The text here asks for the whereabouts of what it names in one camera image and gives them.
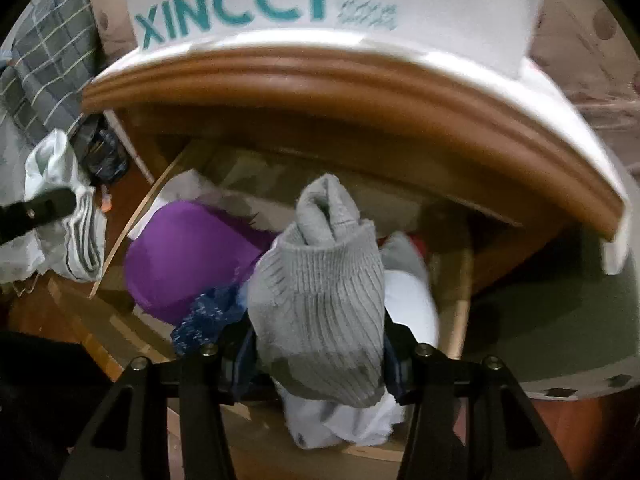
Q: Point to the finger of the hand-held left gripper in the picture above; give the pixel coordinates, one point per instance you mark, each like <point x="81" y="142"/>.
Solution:
<point x="45" y="205"/>

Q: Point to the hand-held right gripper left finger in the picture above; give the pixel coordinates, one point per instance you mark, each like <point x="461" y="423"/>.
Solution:
<point x="242" y="360"/>

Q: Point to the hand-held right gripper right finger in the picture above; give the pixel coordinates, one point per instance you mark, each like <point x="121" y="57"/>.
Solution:
<point x="395" y="355"/>

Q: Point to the wooden drawer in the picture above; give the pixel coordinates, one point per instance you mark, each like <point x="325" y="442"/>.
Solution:
<point x="457" y="320"/>

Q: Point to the grey ribbed sock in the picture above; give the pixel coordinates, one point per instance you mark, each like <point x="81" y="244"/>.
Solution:
<point x="315" y="300"/>

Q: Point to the purple underwear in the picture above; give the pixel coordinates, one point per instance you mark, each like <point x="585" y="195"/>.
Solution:
<point x="185" y="260"/>

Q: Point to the blue patterned underwear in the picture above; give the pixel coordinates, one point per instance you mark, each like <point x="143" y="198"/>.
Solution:
<point x="205" y="315"/>

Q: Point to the white sheer cloth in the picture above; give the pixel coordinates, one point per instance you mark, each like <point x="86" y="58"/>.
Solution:
<point x="50" y="160"/>

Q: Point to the grey striped white cloth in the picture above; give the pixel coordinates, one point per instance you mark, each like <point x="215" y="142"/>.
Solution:
<point x="85" y="240"/>

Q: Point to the orange wrapper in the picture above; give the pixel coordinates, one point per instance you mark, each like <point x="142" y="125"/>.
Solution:
<point x="105" y="204"/>

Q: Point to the white garment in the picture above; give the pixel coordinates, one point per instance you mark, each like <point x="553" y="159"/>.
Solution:
<point x="345" y="420"/>

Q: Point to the white honeycomb cloth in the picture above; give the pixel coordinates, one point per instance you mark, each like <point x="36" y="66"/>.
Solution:
<point x="180" y="185"/>

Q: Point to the grey plaid blanket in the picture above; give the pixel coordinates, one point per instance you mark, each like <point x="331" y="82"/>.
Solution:
<point x="55" y="50"/>

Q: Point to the wooden nightstand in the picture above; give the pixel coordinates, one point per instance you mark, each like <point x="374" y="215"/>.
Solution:
<point x="350" y="90"/>

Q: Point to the white box with teal print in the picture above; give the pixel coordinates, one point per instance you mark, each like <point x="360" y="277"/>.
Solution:
<point x="400" y="0"/>

